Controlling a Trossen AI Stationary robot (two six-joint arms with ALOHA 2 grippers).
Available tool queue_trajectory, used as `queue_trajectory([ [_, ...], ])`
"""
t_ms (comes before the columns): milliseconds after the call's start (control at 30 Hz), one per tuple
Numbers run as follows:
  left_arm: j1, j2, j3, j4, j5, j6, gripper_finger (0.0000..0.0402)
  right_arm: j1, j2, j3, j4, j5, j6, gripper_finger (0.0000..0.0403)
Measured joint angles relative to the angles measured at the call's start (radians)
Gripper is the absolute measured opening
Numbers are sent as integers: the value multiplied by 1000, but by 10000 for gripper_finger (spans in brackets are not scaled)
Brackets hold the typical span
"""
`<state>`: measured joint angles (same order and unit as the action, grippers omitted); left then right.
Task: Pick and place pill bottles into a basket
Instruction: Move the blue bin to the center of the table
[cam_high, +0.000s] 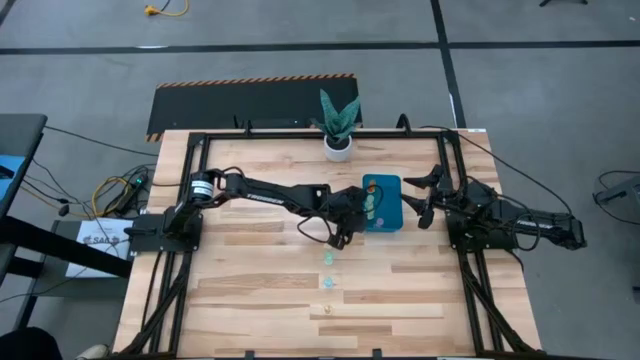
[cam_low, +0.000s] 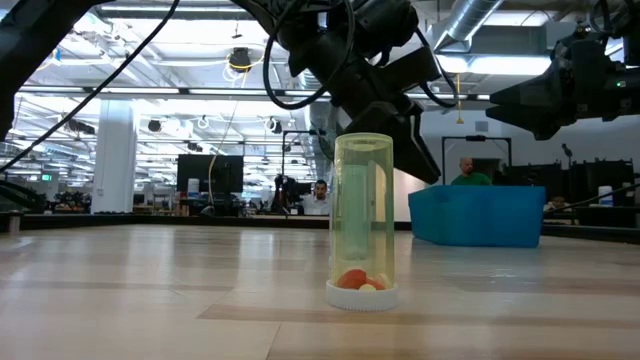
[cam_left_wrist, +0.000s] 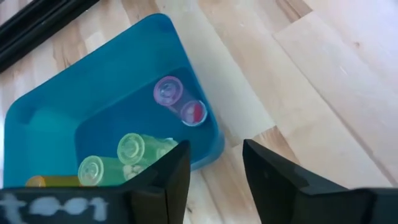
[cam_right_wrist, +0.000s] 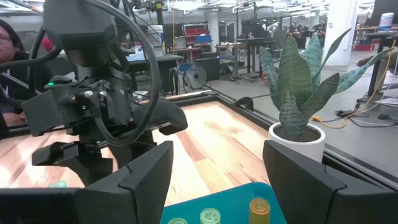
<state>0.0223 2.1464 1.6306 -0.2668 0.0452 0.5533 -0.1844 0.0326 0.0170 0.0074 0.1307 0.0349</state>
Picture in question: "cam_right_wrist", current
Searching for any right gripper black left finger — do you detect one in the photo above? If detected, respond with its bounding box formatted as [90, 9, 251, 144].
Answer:
[0, 140, 174, 224]

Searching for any white building column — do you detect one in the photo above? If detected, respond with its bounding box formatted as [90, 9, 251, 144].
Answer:
[323, 0, 358, 67]

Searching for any black floor power brick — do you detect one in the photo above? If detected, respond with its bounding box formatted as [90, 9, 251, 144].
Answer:
[335, 109, 357, 118]

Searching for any white wipes canister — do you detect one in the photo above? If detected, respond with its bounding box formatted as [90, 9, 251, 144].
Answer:
[378, 12, 395, 32]

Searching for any white plant pot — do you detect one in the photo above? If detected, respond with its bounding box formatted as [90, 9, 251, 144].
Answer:
[268, 121, 326, 164]

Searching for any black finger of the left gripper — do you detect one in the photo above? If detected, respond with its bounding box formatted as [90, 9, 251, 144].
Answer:
[32, 141, 113, 187]
[108, 133, 158, 170]

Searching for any grey work desk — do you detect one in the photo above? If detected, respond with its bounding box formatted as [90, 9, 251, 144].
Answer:
[127, 53, 184, 94]

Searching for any green pill bottle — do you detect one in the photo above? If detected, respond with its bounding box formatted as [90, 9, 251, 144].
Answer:
[199, 207, 221, 224]

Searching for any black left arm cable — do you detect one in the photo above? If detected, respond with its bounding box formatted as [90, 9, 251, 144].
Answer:
[83, 0, 161, 147]

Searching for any yellow extension cord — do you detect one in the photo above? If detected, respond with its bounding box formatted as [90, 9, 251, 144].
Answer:
[312, 40, 397, 130]

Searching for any green snake plant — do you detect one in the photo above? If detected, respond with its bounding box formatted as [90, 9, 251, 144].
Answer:
[259, 27, 396, 137]

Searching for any person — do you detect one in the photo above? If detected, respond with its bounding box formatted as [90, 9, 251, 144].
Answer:
[0, 19, 53, 139]

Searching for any black floor fan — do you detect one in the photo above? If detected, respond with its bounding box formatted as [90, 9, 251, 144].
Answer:
[183, 63, 208, 91]

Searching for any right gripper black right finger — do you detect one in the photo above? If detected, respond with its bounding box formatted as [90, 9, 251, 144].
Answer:
[262, 139, 398, 224]

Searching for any amber pill bottle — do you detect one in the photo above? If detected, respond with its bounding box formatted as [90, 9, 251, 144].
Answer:
[248, 198, 271, 224]

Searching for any shelf with red bins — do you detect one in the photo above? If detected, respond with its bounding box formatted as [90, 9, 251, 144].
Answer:
[183, 24, 210, 44]

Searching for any teal plastic basket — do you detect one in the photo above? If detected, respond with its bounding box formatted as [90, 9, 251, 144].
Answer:
[160, 182, 287, 224]

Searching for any black standing table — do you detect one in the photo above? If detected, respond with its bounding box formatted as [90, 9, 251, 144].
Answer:
[357, 30, 398, 103]

